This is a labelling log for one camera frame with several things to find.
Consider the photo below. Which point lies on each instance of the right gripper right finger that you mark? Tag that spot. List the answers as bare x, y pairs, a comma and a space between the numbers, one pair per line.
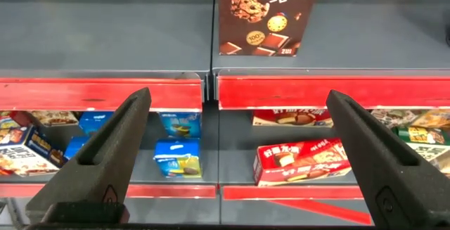
386, 166

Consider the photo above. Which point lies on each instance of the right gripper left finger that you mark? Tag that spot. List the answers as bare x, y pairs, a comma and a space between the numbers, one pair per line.
102, 173

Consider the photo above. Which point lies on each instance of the grey shop shelf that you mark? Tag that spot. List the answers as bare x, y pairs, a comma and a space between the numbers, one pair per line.
105, 40

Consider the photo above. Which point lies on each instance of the blue cookie box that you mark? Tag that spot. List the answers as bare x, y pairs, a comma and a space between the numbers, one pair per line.
181, 124
75, 145
92, 120
178, 158

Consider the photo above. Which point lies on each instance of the green snack box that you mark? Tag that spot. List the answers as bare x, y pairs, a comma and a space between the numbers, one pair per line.
422, 135

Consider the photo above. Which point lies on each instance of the pale patterned snack box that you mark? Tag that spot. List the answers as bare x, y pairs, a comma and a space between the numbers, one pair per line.
392, 116

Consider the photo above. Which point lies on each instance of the yellow snack box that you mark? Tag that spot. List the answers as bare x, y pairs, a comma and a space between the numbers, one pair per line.
434, 118

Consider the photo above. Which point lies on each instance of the beige snack box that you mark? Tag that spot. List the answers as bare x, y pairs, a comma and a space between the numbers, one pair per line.
54, 117

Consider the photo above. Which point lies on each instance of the white and blue snack box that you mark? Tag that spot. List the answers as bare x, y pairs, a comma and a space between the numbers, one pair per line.
28, 151

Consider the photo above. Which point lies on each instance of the red snack box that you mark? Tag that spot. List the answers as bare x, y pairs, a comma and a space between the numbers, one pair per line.
292, 117
299, 161

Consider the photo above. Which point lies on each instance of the brown cookie box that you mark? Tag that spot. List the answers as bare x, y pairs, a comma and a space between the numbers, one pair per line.
262, 15

